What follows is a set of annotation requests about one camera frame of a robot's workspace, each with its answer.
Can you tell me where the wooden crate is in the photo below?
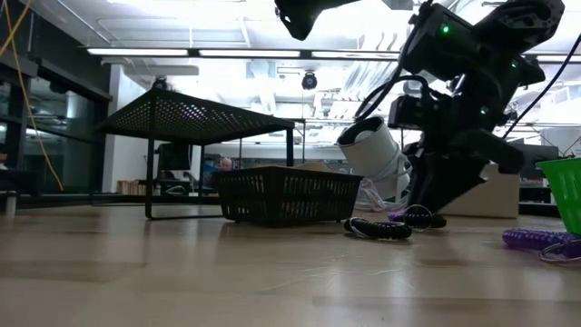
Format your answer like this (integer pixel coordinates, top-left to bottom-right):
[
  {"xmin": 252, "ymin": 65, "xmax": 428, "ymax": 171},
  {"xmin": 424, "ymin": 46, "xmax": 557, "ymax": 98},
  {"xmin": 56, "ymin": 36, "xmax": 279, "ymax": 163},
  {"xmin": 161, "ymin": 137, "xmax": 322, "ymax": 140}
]
[{"xmin": 116, "ymin": 179, "xmax": 158, "ymax": 196}]

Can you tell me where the black computer monitor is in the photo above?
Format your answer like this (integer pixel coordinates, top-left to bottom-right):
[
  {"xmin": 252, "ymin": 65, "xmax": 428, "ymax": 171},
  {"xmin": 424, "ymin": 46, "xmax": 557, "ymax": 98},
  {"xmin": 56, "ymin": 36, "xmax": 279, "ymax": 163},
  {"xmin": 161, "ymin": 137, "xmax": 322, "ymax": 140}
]
[
  {"xmin": 512, "ymin": 144, "xmax": 560, "ymax": 181},
  {"xmin": 156, "ymin": 143, "xmax": 192, "ymax": 173}
]

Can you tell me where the white lamp cable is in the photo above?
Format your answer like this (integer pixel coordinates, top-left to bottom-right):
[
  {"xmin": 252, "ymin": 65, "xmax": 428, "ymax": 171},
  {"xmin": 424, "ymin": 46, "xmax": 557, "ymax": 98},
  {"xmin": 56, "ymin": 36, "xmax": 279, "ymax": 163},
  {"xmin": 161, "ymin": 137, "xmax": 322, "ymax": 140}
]
[{"xmin": 356, "ymin": 179, "xmax": 412, "ymax": 213}]

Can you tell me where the black aluminium table frame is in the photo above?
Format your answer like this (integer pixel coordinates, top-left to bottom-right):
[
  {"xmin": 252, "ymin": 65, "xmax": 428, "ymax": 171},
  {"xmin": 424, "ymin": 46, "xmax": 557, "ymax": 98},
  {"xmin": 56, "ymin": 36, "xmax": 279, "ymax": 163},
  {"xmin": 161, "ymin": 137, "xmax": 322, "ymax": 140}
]
[{"xmin": 0, "ymin": 193, "xmax": 560, "ymax": 218}]

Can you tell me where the white plastic bin with handle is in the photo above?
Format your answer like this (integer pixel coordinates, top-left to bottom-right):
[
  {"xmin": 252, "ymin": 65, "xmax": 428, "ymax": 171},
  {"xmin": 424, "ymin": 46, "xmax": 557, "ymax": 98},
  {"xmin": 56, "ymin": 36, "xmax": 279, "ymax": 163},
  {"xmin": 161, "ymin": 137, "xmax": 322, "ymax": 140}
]
[{"xmin": 438, "ymin": 163, "xmax": 522, "ymax": 219}]

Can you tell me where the green plastic basket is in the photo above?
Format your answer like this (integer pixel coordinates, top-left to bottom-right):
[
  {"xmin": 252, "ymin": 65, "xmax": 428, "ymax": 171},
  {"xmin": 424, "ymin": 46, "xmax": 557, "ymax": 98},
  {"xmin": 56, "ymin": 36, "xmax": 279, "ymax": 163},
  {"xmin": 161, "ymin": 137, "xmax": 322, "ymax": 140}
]
[{"xmin": 535, "ymin": 157, "xmax": 581, "ymax": 235}]

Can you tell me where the white mug with cable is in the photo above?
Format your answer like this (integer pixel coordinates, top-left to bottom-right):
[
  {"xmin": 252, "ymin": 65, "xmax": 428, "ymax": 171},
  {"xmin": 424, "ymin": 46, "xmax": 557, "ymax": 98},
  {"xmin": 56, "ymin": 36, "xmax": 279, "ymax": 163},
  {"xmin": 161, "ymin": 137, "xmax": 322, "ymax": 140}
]
[{"xmin": 335, "ymin": 115, "xmax": 412, "ymax": 201}]

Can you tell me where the black coil keychain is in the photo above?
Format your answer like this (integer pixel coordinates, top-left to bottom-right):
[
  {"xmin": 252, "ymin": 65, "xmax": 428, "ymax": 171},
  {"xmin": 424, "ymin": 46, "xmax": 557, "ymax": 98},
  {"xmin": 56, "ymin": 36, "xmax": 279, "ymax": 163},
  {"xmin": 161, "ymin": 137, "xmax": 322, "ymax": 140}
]
[{"xmin": 343, "ymin": 216, "xmax": 414, "ymax": 242}]

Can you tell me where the black perforated metal shelf riser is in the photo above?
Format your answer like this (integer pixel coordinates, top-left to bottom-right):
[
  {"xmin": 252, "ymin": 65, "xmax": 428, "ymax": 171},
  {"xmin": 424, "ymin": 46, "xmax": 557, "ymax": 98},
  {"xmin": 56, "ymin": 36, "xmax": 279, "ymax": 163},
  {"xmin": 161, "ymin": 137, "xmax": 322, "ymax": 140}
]
[{"xmin": 94, "ymin": 86, "xmax": 296, "ymax": 221}]

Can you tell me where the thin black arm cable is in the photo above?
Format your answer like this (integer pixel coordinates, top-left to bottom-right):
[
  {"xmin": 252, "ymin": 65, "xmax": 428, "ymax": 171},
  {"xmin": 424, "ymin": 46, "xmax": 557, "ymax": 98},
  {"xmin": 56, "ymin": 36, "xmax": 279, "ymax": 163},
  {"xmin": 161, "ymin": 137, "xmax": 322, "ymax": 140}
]
[{"xmin": 501, "ymin": 34, "xmax": 581, "ymax": 140}]

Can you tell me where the black plastic mesh basket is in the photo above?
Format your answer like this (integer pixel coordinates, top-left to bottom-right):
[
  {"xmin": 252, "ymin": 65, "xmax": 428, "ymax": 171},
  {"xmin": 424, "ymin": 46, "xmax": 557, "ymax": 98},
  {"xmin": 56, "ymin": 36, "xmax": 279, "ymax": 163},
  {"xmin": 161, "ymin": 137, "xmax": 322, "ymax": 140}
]
[{"xmin": 211, "ymin": 165, "xmax": 364, "ymax": 228}]

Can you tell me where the long ceiling light strip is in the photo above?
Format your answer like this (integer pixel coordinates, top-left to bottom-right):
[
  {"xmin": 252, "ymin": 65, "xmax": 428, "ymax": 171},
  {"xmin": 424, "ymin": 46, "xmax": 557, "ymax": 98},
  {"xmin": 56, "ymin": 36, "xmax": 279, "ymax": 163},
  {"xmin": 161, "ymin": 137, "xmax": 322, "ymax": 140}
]
[{"xmin": 85, "ymin": 46, "xmax": 581, "ymax": 64}]

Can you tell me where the black right camera cable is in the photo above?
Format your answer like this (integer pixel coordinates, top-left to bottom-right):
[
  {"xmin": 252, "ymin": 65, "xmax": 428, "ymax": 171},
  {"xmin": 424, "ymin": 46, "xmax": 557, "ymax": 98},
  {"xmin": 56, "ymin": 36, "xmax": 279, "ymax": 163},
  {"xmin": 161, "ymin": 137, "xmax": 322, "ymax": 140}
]
[{"xmin": 353, "ymin": 74, "xmax": 432, "ymax": 124}]

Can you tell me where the yellow extension cable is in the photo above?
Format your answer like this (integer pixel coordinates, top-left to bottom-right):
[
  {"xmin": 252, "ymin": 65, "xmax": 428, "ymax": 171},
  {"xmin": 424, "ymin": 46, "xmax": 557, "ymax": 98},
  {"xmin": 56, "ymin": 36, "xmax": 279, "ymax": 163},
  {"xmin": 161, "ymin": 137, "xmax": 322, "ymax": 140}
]
[{"xmin": 0, "ymin": 0, "xmax": 64, "ymax": 192}]

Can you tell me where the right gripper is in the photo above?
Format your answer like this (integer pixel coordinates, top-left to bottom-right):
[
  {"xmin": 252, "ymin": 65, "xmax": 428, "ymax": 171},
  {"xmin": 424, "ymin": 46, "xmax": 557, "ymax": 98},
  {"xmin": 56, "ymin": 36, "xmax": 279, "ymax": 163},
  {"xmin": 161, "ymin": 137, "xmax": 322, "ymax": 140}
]
[{"xmin": 407, "ymin": 129, "xmax": 526, "ymax": 214}]

